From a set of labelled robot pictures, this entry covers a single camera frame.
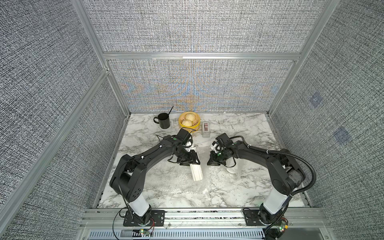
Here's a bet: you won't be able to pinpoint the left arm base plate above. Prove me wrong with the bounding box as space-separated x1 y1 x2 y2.
123 210 166 228

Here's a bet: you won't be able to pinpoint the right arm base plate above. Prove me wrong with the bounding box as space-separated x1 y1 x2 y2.
242 208 271 226

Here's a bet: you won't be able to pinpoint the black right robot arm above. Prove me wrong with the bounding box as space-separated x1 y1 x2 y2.
207 134 305 226

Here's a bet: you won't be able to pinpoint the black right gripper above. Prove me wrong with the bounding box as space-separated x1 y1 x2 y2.
204 149 228 166

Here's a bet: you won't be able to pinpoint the back bun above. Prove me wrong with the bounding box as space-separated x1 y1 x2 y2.
185 113 196 122

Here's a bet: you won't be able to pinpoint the white ribbed slim vase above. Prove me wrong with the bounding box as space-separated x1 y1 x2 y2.
190 164 204 182

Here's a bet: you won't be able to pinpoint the bun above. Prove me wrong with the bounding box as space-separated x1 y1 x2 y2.
182 119 193 127
185 113 196 122

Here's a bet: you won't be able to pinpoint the thin black left cable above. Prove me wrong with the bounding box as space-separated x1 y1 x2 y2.
155 127 199 145

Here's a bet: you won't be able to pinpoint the black cup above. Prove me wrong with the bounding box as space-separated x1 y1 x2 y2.
154 113 171 129

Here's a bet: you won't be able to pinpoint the front bun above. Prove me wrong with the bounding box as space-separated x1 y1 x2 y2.
182 119 193 127

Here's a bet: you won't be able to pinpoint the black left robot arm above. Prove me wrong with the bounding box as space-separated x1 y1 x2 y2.
110 129 203 224

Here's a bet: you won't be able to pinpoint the white ribbed wide vase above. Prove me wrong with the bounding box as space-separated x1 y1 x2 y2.
225 158 244 180

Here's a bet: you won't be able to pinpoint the small clear box red contents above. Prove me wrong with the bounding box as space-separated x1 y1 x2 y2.
202 122 210 138

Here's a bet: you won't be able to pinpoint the aluminium front rail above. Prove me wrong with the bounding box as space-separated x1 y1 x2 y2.
76 208 337 240

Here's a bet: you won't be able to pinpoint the black corrugated right cable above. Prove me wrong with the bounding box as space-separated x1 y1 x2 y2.
230 135 317 197

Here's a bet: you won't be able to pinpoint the yellow steamer basket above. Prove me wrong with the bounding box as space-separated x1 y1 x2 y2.
179 112 201 133

